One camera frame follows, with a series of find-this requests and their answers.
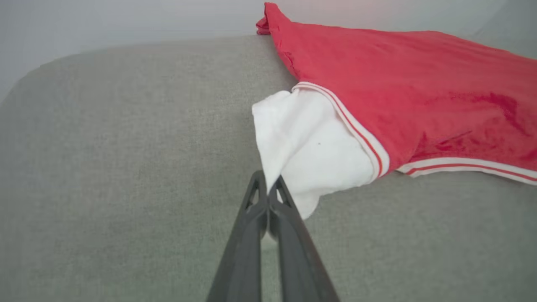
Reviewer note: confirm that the light grey fabric sofa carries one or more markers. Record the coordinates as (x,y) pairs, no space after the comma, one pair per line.
(126,167)

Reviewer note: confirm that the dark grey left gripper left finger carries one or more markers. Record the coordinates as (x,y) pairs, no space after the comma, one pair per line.
(241,256)

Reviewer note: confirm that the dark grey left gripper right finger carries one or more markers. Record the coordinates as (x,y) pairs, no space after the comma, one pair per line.
(298,256)

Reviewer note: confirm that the red and white shorts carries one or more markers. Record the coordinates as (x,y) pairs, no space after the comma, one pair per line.
(398,100)

